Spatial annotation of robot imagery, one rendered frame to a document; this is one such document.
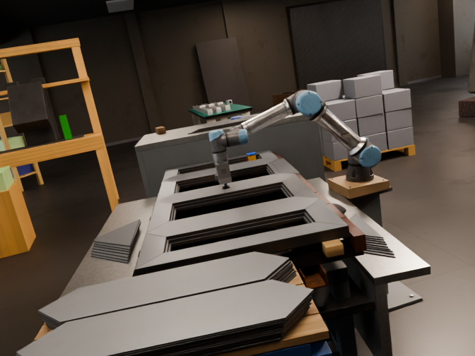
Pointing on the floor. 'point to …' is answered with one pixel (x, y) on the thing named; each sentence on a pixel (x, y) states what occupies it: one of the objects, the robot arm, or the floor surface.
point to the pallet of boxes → (367, 114)
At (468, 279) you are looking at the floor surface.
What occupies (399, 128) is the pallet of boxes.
